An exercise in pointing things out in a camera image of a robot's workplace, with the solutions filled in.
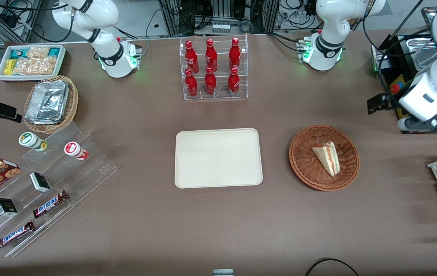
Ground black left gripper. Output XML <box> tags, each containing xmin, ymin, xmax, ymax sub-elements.
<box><xmin>367</xmin><ymin>93</ymin><xmax>437</xmax><ymax>127</ymax></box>

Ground triangle sandwich wedge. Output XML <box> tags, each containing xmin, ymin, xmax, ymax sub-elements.
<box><xmin>311</xmin><ymin>141</ymin><xmax>341</xmax><ymax>177</ymax></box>

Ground brown round wicker basket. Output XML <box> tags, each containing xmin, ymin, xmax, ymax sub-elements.
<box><xmin>289</xmin><ymin>125</ymin><xmax>360</xmax><ymax>191</ymax></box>

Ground beige rectangular serving tray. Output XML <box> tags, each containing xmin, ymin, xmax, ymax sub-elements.
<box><xmin>175</xmin><ymin>128</ymin><xmax>263</xmax><ymax>189</ymax></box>

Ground light oval wicker basket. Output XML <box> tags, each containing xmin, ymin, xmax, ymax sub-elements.
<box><xmin>24</xmin><ymin>75</ymin><xmax>79</xmax><ymax>134</ymax></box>

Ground black hot dog machine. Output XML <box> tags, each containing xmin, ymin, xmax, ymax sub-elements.
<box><xmin>371</xmin><ymin>6</ymin><xmax>437</xmax><ymax>134</ymax></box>

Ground red cola bottle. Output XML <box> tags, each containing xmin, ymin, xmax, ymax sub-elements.
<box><xmin>229</xmin><ymin>38</ymin><xmax>241</xmax><ymax>71</ymax></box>
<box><xmin>185</xmin><ymin>40</ymin><xmax>200</xmax><ymax>74</ymax></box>
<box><xmin>228</xmin><ymin>67</ymin><xmax>240</xmax><ymax>97</ymax></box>
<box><xmin>185</xmin><ymin>69</ymin><xmax>198</xmax><ymax>98</ymax></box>
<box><xmin>205</xmin><ymin>39</ymin><xmax>218</xmax><ymax>73</ymax></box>
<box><xmin>204</xmin><ymin>67</ymin><xmax>217</xmax><ymax>96</ymax></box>

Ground clear acrylic bottle rack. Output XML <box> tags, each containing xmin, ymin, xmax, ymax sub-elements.
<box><xmin>179</xmin><ymin>34</ymin><xmax>249</xmax><ymax>101</ymax></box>

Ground clear acrylic stepped display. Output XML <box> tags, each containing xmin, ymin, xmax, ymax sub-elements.
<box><xmin>0</xmin><ymin>122</ymin><xmax>118</xmax><ymax>258</ymax></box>

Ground red lid white cup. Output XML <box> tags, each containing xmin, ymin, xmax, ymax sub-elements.
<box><xmin>64</xmin><ymin>141</ymin><xmax>89</xmax><ymax>161</ymax></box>

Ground silver foil containers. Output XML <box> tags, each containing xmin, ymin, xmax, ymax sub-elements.
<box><xmin>25</xmin><ymin>80</ymin><xmax>69</xmax><ymax>125</ymax></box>

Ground snickers chocolate bar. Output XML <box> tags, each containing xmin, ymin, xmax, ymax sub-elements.
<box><xmin>32</xmin><ymin>190</ymin><xmax>69</xmax><ymax>219</ymax></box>
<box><xmin>0</xmin><ymin>220</ymin><xmax>35</xmax><ymax>250</ymax></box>

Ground clear bag of crackers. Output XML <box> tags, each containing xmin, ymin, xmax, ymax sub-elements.
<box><xmin>13</xmin><ymin>47</ymin><xmax>58</xmax><ymax>76</ymax></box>

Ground small black box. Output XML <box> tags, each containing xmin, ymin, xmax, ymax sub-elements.
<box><xmin>29</xmin><ymin>172</ymin><xmax>51</xmax><ymax>193</ymax></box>
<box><xmin>0</xmin><ymin>197</ymin><xmax>18</xmax><ymax>217</ymax></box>

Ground green lid white cup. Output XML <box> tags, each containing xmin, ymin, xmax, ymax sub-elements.
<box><xmin>18</xmin><ymin>132</ymin><xmax>48</xmax><ymax>152</ymax></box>

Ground white rectangular snack bin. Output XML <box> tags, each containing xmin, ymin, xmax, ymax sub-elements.
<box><xmin>0</xmin><ymin>45</ymin><xmax>67</xmax><ymax>82</ymax></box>

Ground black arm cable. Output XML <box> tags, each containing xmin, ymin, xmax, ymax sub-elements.
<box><xmin>363</xmin><ymin>0</ymin><xmax>426</xmax><ymax>108</ymax></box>

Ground black floor cable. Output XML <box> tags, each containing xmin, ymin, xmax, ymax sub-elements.
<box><xmin>304</xmin><ymin>258</ymin><xmax>360</xmax><ymax>276</ymax></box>

